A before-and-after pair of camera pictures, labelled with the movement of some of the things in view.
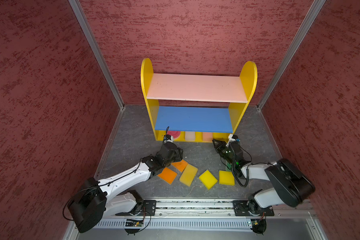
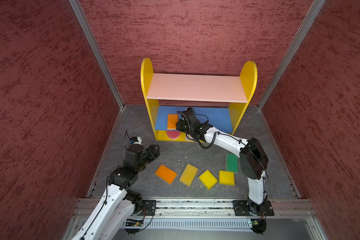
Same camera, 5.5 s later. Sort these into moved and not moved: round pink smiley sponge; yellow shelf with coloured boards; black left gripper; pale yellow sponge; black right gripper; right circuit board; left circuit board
Moved: black right gripper; black left gripper
Not moved: right circuit board; pale yellow sponge; round pink smiley sponge; left circuit board; yellow shelf with coloured boards
